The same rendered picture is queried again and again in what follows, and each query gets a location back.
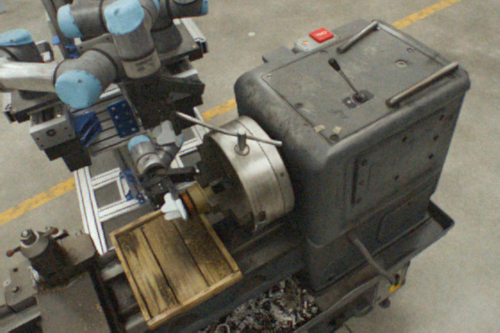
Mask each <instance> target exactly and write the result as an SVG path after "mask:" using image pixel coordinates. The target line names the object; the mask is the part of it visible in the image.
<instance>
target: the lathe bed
mask: <svg viewBox="0 0 500 333"><path fill-rule="evenodd" d="M218 215H219V214H218V213H217V215H215V214H213V212H212V211H210V212H204V216H205V217H206V219H207V220H208V221H209V223H210V224H211V226H212V228H213V230H214V231H215V233H216V234H217V235H218V237H219V238H220V240H221V242H222V243H223V244H224V246H225V247H227V250H228V251H229V253H230V255H231V256H232V258H233V259H234V262H235V264H236V265H237V266H238V268H239V270H240V272H241V273H242V276H243V278H242V279H241V280H240V281H238V282H237V283H236V284H234V285H233V286H231V287H227V288H225V289H224V290H222V291H221V292H220V293H219V294H217V295H215V294H213V296H212V297H211V298H209V299H207V300H206V301H204V302H203V303H202V304H199V305H197V306H195V307H194V308H192V309H191V310H188V311H186V312H184V311H183V310H182V312H183V313H182V314H181V315H180V316H177V317H176V318H174V319H172V320H171V321H169V322H166V323H164V324H163V325H162V326H160V328H156V329H154V330H151V329H150V328H149V325H148V324H147V322H146V318H145V320H144V318H143V317H145V316H142V315H144V314H142V310H141V307H140V306H139V303H138V300H137V299H135V298H134V297H136V296H135V294H134V293H132V292H134V291H132V290H133V289H132V286H131V285H130V283H129V279H128V277H127V276H126V273H125V271H124V269H123V267H122V265H121V262H120V259H119V257H118V255H117V253H116V250H115V249H114V248H113V249H111V250H109V251H107V252H105V253H104V254H101V255H99V258H98V260H97V261H98V264H99V266H100V267H101V271H100V273H101V275H102V277H103V279H104V284H105V287H106V289H107V291H108V294H109V297H110V298H111V302H112V306H113V309H114V310H115V313H116V316H117V319H118V321H119V323H120V324H121V325H123V326H124V327H123V330H124V332H125V333H136V332H137V333H195V332H197V331H198V330H199V329H202V328H204V327H205V326H207V325H209V324H210V323H211V322H214V321H216V320H218V319H219V318H220V317H222V316H223V315H226V314H227V313H229V312H231V311H233V310H234V309H236V308H238V307H239V306H240V305H242V304H244V303H246V302H248V301H249V300H251V299H252V298H255V297H256V296H258V295H260V294H261V293H262V292H264V291H266V290H267V289H269V288H272V287H274V286H275V285H276V284H278V283H280V281H282V280H284V279H286V278H287V277H289V276H291V275H294V274H295V273H296V272H298V271H300V270H301V269H302V268H304V267H305V266H306V263H305V261H304V248H303V245H305V244H306V239H307V236H306V235H305V233H304V232H303V231H302V230H301V229H300V228H299V227H298V228H297V229H294V227H293V226H292V223H291V220H290V218H291V217H289V218H286V217H284V218H282V219H281V220H280V221H278V220H277V219H276V220H275V221H272V222H270V223H269V224H267V225H265V226H263V227H262V228H260V229H258V230H256V231H252V230H250V229H248V228H247V227H246V226H245V225H244V224H243V225H241V226H240V227H239V225H238V223H237V222H236V220H235V219H234V218H233V216H229V217H228V218H225V217H221V216H224V215H223V214H222V213H221V212H220V215H219V216H218ZM217 217H218V218H217ZM219 218H220V219H219ZM217 219H219V220H217ZM232 231H234V232H233V233H232V234H230V232H232ZM235 235H236V236H235ZM231 237H234V239H231ZM225 239H227V240H228V243H227V240H225ZM231 240H234V242H233V243H231ZM234 244H235V245H236V246H234ZM232 245H233V246H232ZM113 250H114V251H113ZM243 254H244V255H243ZM241 256H242V257H241ZM243 256H244V257H243ZM251 256H252V257H251ZM242 258H243V259H242ZM244 258H245V259H244ZM251 258H252V260H251ZM118 259H119V260H118ZM246 260H247V261H246ZM248 260H249V261H250V262H249V261H248ZM116 262H117V263H116ZM249 264H250V265H249ZM251 264H252V265H251ZM108 265H109V267H108ZM113 265H114V268H113ZM252 266H254V267H252ZM105 267H106V268H105ZM118 272H119V273H118ZM105 273H106V274H105ZM121 279H122V280H121ZM117 280H118V281H117ZM122 281H123V282H122ZM111 283H112V284H111ZM114 284H115V285H114ZM114 287H116V288H114ZM115 289H116V290H115ZM129 289H131V290H129ZM114 290H115V291H114ZM119 290H120V292H119ZM126 290H127V291H126ZM128 291H129V292H128ZM117 292H118V293H117ZM131 293H132V294H134V295H132V294H131ZM131 295H132V296H133V297H130V296H131ZM120 297H121V298H120ZM115 299H116V300H117V301H116V303H117V305H118V307H119V309H118V308H117V307H115V305H116V303H115ZM113 300H114V301H113ZM131 300H132V301H131ZM126 301H127V302H126ZM120 304H121V305H120ZM133 304H134V305H133ZM117 305H116V306H117ZM118 310H119V311H118ZM140 314H141V315H140ZM141 318H142V320H141ZM123 322H124V324H122V323H123ZM0 323H1V324H0V327H1V328H2V329H1V328H0V333H2V332H3V333H45V330H44V325H43V322H42V320H41V317H40V312H39V309H38V303H37V304H35V305H33V306H30V307H29V308H27V309H26V310H23V311H22V312H19V313H14V312H12V311H10V310H9V309H7V307H6V304H3V305H1V306H0ZM141 325H142V326H141ZM139 326H140V327H139ZM141 327H142V328H141ZM1 331H2V332H1ZM127 331H128V332H127Z"/></svg>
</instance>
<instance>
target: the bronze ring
mask: <svg viewBox="0 0 500 333"><path fill-rule="evenodd" d="M185 189H186V191H185V192H184V191H182V192H180V193H179V197H180V201H181V203H182V205H183V207H184V209H185V210H186V212H187V216H188V218H191V217H193V216H195V215H196V213H198V214H199V215H200V214H202V213H203V212H210V211H211V206H210V204H209V202H208V200H207V198H210V197H212V196H214V195H215V193H214V192H213V189H212V187H211V186H210V184H208V185H206V186H204V187H200V185H199V184H198V182H195V185H193V186H191V187H188V188H185Z"/></svg>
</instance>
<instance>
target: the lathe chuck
mask: <svg viewBox="0 0 500 333"><path fill-rule="evenodd" d="M219 128H222V129H225V130H229V131H233V132H238V129H240V128H244V129H246V128H245V127H244V126H243V125H242V124H240V123H239V122H237V121H229V122H227V123H225V124H224V125H222V126H220V127H219ZM212 132H215V131H214V130H211V131H209V132H207V133H205V134H204V136H203V142H204V141H206V140H208V139H209V138H208V137H207V135H209V134H210V133H212ZM246 134H247V135H250V136H252V134H251V133H250V132H249V131H248V130H247V129H246ZM211 139H212V142H213V144H214V147H215V149H216V151H217V154H218V156H219V158H220V160H221V164H222V166H223V168H224V170H225V172H226V173H225V174H226V175H225V176H224V177H221V178H220V179H216V181H217V183H219V182H221V181H223V180H225V179H226V176H228V177H229V180H230V181H231V183H232V186H233V187H234V189H235V191H236V192H237V194H238V195H240V197H241V198H242V199H243V201H244V202H245V203H246V205H247V207H248V208H249V209H250V211H251V212H252V213H253V215H254V216H257V215H258V212H261V211H263V213H264V218H263V220H262V221H257V222H255V221H254V219H252V220H250V221H249V222H247V223H245V224H244V225H245V226H246V227H247V228H248V229H250V230H252V231H256V230H258V229H260V228H262V227H263V226H265V225H267V224H269V223H270V222H272V221H275V220H276V219H277V218H279V217H281V216H282V215H283V211H284V198H283V195H282V192H281V189H280V186H279V182H278V180H277V177H276V175H275V173H274V170H273V168H272V167H271V165H270V163H269V161H268V159H267V157H266V156H265V154H264V152H263V150H262V149H261V148H260V146H259V145H258V143H257V142H256V141H254V140H251V139H247V140H246V145H247V146H248V152H247V153H246V154H238V153H237V152H236V146H237V145H238V137H235V136H227V135H224V134H221V133H217V134H215V135H214V134H213V135H211Z"/></svg>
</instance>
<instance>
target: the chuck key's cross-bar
mask: <svg viewBox="0 0 500 333"><path fill-rule="evenodd" d="M176 114H177V117H179V118H181V119H183V120H186V121H190V122H193V123H195V124H197V125H199V126H202V127H205V128H207V129H211V130H214V131H216V132H219V133H221V134H224V135H227V136H235V137H237V136H238V133H237V132H233V131H229V130H225V129H222V128H219V127H216V126H214V125H212V124H209V123H206V122H204V121H200V120H199V119H196V118H193V117H190V116H188V115H186V114H183V113H181V112H176ZM245 138H246V139H251V140H254V141H258V142H262V143H266V144H270V145H275V146H281V145H282V142H281V141H277V140H273V139H268V138H265V137H257V136H250V135H246V137H245Z"/></svg>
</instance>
